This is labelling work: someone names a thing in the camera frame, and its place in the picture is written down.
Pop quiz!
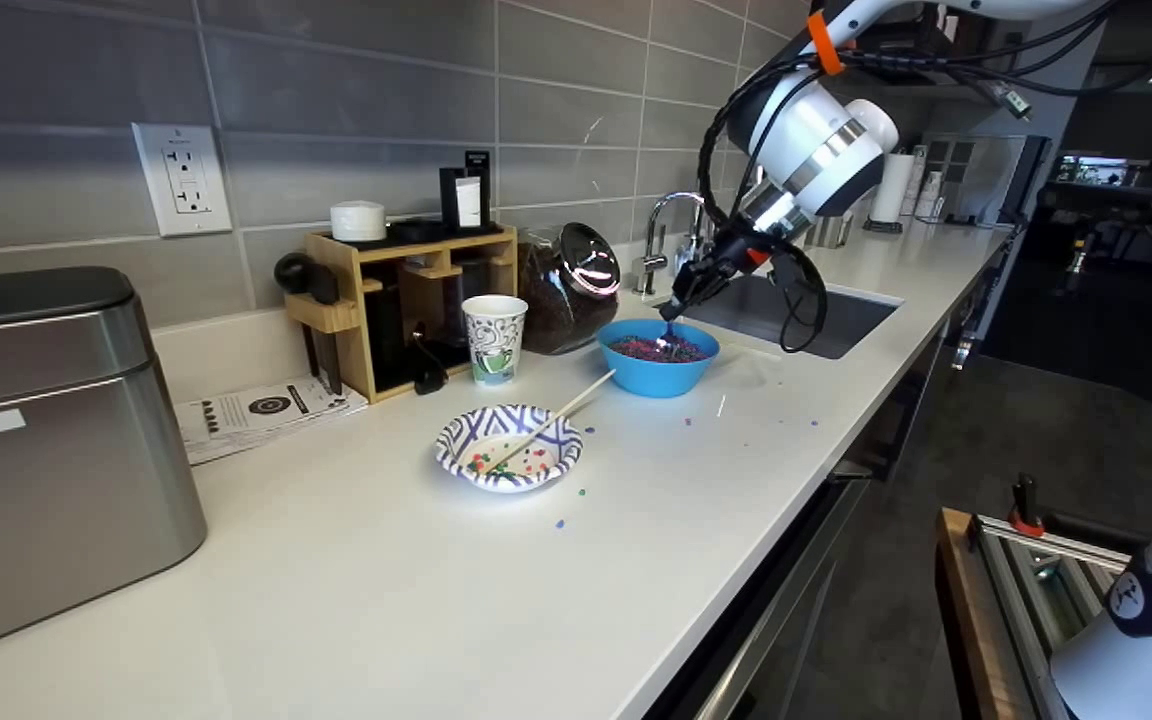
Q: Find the patterned paper cup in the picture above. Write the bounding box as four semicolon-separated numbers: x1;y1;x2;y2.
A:
460;292;531;391

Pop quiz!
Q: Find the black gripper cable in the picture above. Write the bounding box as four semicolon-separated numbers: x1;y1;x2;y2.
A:
691;70;832;355

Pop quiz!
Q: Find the steel sink basin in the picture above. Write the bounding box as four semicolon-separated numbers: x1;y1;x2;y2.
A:
680;273;902;365

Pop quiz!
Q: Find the printed paper card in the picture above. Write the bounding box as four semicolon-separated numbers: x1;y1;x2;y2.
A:
179;375;374;468

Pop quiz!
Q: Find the black kettle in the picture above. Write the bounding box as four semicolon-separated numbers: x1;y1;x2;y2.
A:
516;218;626;360

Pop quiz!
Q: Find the wooden organiser rack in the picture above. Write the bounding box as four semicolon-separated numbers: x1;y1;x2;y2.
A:
284;224;524;409

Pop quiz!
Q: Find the small chrome faucet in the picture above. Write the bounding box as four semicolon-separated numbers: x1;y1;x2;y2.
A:
641;187;715;304

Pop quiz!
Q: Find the black bottle white label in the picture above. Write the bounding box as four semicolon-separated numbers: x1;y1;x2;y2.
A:
437;146;495;231

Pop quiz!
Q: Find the white paper towel roll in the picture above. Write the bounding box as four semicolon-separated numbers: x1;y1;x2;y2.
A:
869;146;920;231

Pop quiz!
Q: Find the white wall outlet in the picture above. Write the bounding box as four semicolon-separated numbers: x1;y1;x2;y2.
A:
128;118;235;239

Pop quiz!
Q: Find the black round knob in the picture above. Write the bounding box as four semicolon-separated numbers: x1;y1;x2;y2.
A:
272;251;339;306

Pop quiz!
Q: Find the red clamp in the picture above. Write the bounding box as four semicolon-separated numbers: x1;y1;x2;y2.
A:
1010;476;1049;544

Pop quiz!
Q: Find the white blue patterned bowl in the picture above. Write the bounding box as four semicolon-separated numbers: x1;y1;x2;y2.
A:
432;401;590;495

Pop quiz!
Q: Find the orange cable strap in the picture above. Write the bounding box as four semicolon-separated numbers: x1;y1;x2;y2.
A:
805;6;850;79

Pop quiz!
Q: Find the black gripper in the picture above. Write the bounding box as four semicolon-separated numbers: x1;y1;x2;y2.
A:
662;215;788;323

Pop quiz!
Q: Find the steel dishwasher handle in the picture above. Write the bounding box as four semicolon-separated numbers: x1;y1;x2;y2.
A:
691;480;872;720

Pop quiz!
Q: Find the stainless steel bin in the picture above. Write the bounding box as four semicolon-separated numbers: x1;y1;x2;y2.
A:
0;262;211;669

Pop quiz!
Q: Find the thin white stick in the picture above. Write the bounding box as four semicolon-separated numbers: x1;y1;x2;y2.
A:
490;369;620;472

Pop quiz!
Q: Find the small white cup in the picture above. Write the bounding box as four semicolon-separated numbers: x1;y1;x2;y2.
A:
327;196;392;249

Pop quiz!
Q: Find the wooden cart with metal rail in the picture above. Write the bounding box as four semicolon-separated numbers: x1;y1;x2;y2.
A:
934;505;1139;720

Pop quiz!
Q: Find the coloured gravel pile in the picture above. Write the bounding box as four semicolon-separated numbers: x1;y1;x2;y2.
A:
609;328;713;369

